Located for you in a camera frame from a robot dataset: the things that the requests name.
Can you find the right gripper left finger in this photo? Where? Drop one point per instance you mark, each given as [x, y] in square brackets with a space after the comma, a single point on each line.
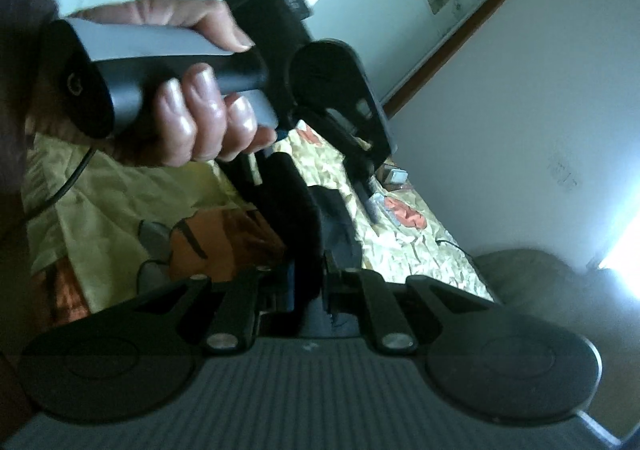
[132, 358]

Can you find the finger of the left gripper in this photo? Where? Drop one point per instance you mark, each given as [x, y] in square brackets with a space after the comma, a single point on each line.
[295, 164]
[333, 96]

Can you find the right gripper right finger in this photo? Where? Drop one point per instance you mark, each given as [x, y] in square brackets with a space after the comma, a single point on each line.
[483, 358]

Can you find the black pants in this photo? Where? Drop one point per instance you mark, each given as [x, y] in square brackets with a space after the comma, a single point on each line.
[339, 250]

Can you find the dark padded headboard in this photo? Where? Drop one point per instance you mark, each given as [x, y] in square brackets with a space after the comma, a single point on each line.
[595, 304]

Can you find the small packaged box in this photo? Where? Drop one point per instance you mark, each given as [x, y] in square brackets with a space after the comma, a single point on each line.
[393, 178]

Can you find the yellow floral bedsheet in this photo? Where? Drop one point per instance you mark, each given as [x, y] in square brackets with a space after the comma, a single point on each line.
[116, 221]

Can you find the bright window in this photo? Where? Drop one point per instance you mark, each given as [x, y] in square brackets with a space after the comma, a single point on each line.
[623, 257]

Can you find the brown wooden door frame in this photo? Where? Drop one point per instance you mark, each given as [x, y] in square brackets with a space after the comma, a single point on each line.
[434, 61]

